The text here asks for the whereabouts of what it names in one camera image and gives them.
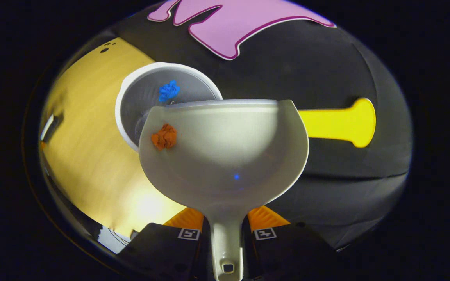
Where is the white ribbed garbage bin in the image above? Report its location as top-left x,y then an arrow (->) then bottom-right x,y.
115,62 -> 224,153

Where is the wooden desktop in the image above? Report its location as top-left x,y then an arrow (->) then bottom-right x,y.
39,37 -> 188,238

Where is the black backdrop cloth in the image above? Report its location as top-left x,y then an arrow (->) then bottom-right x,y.
104,0 -> 414,250

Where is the grey dustpan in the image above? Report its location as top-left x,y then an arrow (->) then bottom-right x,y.
138,99 -> 310,281

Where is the blue paper scrap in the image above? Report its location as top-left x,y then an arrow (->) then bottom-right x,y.
158,80 -> 181,103

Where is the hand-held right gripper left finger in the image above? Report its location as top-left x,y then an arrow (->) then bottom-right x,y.
118,207 -> 213,281

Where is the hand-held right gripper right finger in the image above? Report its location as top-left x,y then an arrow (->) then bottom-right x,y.
243,206 -> 343,281

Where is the orange paper scrap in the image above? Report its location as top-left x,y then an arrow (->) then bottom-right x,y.
150,123 -> 178,151

